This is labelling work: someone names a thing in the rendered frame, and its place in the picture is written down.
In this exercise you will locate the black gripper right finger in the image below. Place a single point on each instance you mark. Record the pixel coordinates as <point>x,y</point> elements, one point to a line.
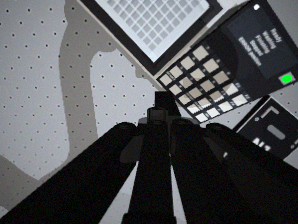
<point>210,190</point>

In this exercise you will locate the white multi-well plate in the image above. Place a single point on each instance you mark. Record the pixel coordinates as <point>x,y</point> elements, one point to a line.
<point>154,25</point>

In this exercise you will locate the grey perforated base plate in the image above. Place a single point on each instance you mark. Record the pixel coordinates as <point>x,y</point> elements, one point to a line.
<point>63,85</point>

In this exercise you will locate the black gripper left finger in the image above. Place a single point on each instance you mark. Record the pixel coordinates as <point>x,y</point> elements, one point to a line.
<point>83,190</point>

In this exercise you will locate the black rectangular frame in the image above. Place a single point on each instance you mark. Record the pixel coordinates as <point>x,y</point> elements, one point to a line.
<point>271,126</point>

